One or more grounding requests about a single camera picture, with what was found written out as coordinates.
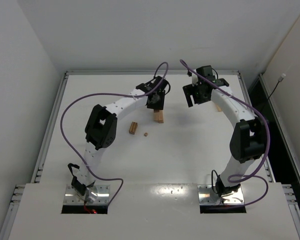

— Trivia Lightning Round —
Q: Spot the black wall cable with plug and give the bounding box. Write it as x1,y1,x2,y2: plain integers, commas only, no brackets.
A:
254,73,286,118

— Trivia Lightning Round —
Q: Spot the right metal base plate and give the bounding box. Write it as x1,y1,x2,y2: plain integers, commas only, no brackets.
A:
197,184,245,207

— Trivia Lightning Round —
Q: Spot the purple cable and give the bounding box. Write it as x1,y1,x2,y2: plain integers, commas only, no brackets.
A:
179,59,271,208
59,61,125,208

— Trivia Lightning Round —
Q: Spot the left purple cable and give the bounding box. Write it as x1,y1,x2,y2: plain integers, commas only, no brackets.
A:
59,61,125,208

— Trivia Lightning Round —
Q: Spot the metal base plate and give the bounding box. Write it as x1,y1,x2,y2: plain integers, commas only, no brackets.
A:
63,185,110,206
197,184,245,207

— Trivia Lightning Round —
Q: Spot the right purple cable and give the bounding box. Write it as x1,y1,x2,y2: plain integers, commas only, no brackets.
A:
179,59,271,208

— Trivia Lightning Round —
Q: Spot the engraved long wood block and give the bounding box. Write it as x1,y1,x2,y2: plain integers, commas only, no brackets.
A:
153,109,160,122
158,110,164,124

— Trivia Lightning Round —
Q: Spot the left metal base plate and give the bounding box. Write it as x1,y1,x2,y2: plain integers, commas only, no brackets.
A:
63,185,110,206

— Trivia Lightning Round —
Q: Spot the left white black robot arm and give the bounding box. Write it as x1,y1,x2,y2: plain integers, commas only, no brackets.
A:
68,76,171,197

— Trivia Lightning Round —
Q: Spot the orange translucent plastic box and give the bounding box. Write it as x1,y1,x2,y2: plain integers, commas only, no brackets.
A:
216,105,222,112

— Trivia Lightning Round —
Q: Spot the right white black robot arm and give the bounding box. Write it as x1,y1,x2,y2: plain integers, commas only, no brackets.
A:
182,65,270,197

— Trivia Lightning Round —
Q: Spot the plain long wood block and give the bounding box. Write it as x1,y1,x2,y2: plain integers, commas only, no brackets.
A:
128,123,132,135

